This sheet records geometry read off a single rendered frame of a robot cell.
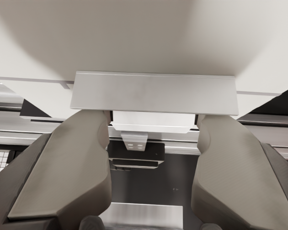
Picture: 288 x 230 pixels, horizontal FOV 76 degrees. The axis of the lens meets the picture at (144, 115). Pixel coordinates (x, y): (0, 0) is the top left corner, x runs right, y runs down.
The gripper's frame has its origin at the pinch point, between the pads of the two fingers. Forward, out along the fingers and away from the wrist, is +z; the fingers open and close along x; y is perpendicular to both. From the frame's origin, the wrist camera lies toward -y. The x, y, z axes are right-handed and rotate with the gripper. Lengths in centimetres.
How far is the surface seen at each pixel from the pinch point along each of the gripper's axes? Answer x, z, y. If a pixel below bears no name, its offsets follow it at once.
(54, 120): -10.8, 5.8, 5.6
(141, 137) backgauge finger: -1.5, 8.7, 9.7
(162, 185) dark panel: 4, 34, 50
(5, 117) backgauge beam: -35.4, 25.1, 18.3
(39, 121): -13.3, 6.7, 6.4
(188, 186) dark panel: 14, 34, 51
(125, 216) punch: -2.3, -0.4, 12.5
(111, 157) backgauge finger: -8.0, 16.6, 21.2
